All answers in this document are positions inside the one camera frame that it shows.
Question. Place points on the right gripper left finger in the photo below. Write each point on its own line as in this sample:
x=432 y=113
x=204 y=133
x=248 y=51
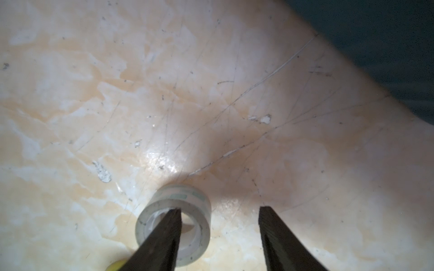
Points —
x=159 y=251

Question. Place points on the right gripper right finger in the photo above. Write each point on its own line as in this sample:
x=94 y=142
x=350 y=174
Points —
x=282 y=249

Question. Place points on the yellow tape roll five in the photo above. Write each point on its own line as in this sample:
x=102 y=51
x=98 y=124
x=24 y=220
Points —
x=116 y=266

